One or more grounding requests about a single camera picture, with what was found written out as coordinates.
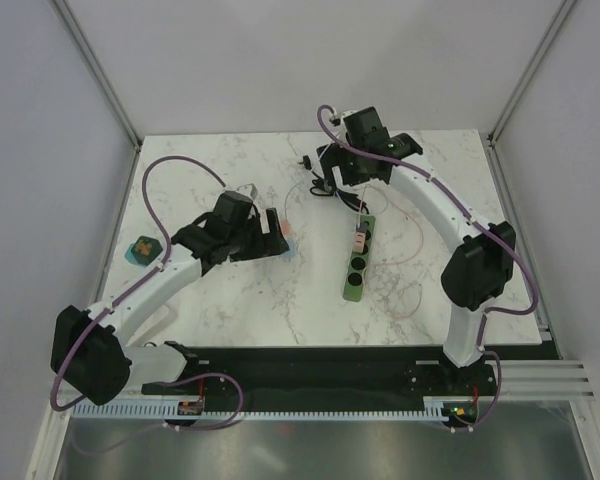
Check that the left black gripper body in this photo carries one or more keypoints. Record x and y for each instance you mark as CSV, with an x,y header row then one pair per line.
x,y
246,242

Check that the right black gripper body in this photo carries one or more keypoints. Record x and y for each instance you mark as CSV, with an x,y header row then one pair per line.
x,y
349,163

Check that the pink usb charger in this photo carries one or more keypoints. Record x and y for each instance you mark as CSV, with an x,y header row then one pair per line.
x,y
285,228
359,242

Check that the blue USB charger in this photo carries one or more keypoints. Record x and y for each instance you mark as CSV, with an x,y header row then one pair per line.
x,y
291,252

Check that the green power strip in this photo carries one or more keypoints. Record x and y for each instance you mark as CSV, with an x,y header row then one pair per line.
x,y
353,284

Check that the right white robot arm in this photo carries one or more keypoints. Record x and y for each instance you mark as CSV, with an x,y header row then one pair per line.
x,y
482,254

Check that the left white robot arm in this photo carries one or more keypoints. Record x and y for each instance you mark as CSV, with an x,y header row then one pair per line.
x,y
91,350

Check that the teal block with orange top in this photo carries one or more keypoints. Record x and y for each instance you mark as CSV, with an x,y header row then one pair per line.
x,y
143,251

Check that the white power strip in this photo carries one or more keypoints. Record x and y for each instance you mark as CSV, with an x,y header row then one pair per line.
x,y
164,317

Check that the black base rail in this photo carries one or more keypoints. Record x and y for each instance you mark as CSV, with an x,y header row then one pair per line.
x,y
325,377

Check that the white slotted cable duct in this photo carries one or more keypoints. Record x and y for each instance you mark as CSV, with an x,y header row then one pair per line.
x,y
188,409

